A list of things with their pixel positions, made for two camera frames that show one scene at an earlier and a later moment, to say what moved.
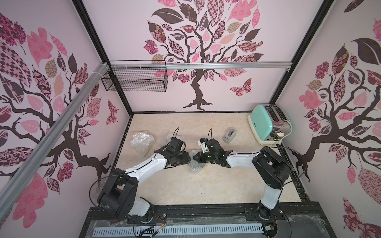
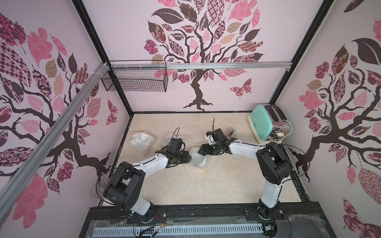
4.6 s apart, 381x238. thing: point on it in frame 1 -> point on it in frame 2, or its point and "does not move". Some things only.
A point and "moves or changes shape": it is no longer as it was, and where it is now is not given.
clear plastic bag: (142, 142) does not move
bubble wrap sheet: (195, 166) moves or changes shape
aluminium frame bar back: (243, 65) does not move
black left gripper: (187, 158) does not move
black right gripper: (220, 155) -> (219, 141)
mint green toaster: (269, 123) does not move
